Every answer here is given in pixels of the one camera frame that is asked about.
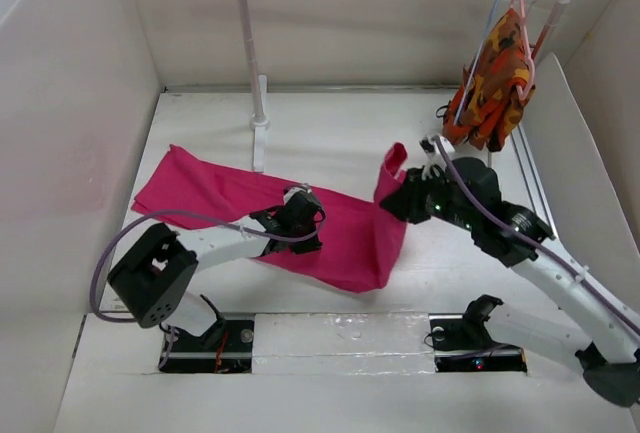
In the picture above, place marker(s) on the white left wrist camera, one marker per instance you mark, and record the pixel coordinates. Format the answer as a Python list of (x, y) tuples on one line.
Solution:
[(291, 190)]

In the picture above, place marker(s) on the light blue wire hanger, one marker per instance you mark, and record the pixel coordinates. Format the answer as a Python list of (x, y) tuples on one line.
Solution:
[(480, 48)]

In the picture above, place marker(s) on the orange camouflage shorts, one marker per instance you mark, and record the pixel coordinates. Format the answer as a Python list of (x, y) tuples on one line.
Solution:
[(495, 90)]

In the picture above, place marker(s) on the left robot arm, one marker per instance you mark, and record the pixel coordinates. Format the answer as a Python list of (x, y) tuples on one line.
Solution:
[(153, 275)]

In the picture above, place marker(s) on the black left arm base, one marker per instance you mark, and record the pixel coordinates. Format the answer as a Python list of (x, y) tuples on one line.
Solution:
[(225, 347)]

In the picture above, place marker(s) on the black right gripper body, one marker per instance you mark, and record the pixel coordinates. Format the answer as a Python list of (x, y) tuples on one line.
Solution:
[(432, 196)]

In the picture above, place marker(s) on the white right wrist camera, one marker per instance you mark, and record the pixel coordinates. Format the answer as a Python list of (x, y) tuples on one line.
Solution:
[(435, 145)]

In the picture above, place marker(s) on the pink trousers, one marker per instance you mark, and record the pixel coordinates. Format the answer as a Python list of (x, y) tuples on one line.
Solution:
[(355, 250)]

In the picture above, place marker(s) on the aluminium table edge rail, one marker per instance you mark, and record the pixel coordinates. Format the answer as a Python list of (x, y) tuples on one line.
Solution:
[(533, 181)]

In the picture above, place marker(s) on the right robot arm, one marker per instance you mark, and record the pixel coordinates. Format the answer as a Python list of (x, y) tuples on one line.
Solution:
[(603, 346)]

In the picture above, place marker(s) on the pink plastic hanger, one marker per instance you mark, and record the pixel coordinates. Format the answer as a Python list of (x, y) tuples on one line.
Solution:
[(526, 43)]

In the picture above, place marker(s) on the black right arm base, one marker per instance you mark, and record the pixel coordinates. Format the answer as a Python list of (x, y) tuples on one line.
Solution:
[(461, 343)]

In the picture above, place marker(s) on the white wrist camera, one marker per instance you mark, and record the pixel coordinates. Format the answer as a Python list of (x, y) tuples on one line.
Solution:
[(435, 145), (291, 190)]

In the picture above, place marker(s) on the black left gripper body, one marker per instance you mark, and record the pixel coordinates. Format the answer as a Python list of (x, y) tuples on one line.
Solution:
[(301, 246)]

